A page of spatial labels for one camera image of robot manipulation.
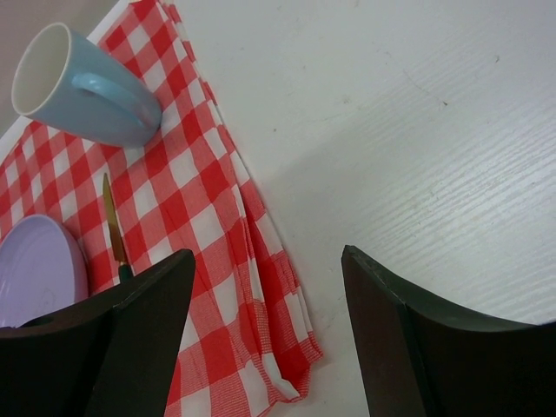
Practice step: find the white mug blue handle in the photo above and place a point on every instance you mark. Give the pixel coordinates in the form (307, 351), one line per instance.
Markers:
(66, 82)

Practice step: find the gold knife dark handle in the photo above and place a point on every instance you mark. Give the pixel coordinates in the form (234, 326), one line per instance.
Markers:
(125, 272)

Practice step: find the lilac plastic plate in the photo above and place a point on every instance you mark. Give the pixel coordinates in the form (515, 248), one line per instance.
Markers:
(42, 270)

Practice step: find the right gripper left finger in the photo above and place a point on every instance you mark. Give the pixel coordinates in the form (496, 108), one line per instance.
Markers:
(113, 354)

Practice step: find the red white checkered cloth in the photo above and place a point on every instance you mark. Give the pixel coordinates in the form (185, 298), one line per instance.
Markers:
(248, 342)

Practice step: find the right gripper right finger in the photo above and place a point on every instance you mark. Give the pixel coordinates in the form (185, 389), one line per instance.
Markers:
(422, 355)

